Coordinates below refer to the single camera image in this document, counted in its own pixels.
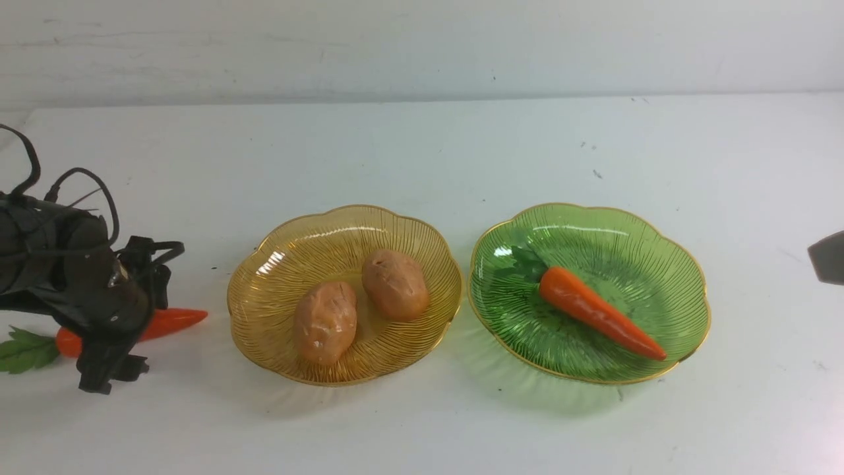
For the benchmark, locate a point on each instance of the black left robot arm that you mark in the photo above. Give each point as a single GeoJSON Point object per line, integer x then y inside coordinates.
{"type": "Point", "coordinates": [59, 261]}

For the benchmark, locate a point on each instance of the orange carrot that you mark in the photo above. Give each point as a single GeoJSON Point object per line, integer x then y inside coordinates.
{"type": "Point", "coordinates": [566, 292]}
{"type": "Point", "coordinates": [28, 351]}

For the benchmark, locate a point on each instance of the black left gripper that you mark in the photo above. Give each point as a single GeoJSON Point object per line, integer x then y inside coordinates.
{"type": "Point", "coordinates": [63, 265]}

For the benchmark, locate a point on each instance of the green ribbed glass plate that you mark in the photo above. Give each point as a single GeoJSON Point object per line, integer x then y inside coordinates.
{"type": "Point", "coordinates": [643, 274]}

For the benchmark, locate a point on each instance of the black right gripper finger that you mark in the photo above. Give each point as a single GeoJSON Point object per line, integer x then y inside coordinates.
{"type": "Point", "coordinates": [827, 259]}

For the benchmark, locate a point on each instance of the amber ribbed glass plate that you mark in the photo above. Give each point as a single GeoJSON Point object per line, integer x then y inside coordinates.
{"type": "Point", "coordinates": [332, 246]}

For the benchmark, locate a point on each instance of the brown potato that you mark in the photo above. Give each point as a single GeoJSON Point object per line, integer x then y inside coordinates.
{"type": "Point", "coordinates": [395, 284]}
{"type": "Point", "coordinates": [325, 322]}

